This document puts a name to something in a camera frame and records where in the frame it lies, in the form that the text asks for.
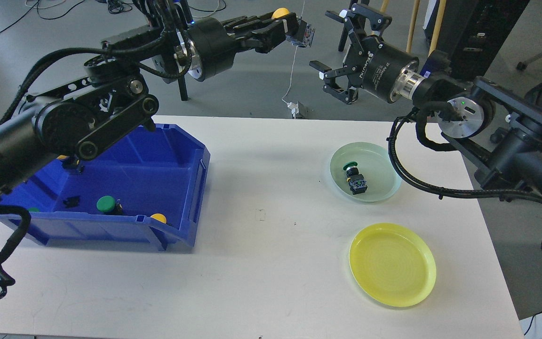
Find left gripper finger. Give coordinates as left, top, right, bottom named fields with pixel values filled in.
left=253, top=13, right=300, bottom=33
left=257, top=33, right=286, bottom=53

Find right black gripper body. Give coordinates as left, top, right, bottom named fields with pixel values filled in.
left=323, top=19, right=423, bottom=105

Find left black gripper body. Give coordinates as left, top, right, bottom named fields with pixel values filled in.
left=174, top=14, right=280, bottom=82

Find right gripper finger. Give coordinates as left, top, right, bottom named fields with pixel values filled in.
left=309, top=60, right=334, bottom=79
left=325, top=4, right=393, bottom=26

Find yellow push button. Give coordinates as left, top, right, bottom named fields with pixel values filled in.
left=57, top=155, right=84, bottom=175
left=271, top=7, right=315, bottom=48

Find green push button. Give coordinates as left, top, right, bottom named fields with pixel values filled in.
left=96, top=195, right=123, bottom=215
left=343, top=161, right=368, bottom=195

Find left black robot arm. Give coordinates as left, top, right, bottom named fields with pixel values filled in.
left=0, top=0, right=314, bottom=299

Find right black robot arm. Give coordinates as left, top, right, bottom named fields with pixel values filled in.
left=310, top=0, right=542, bottom=250

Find light green plate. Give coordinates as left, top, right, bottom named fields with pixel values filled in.
left=329, top=142, right=402, bottom=202

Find yellow push button front edge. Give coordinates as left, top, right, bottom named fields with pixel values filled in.
left=150, top=214, right=172, bottom=226

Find green push button front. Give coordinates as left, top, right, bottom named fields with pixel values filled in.
left=96, top=195, right=123, bottom=215

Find yellow plate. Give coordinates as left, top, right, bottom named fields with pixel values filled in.
left=348, top=223, right=437, bottom=307

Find small black button part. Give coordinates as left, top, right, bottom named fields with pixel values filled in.
left=63, top=195, right=81, bottom=209

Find black tripod leg centre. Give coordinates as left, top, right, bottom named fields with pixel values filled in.
left=338, top=0, right=370, bottom=105

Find black tripod left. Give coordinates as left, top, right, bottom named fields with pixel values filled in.
left=177, top=76, right=189, bottom=102

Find wooden easel legs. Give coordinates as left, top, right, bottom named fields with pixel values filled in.
left=378, top=0, right=441, bottom=63

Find black computer tower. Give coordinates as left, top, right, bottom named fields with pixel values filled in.
left=436, top=0, right=529, bottom=81

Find blue plastic storage bin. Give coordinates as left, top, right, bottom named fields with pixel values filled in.
left=1, top=124, right=210, bottom=251

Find white cable with plug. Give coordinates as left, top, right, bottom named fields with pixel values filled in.
left=281, top=0, right=311, bottom=119

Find black floor cables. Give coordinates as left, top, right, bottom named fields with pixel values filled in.
left=25, top=0, right=227, bottom=19

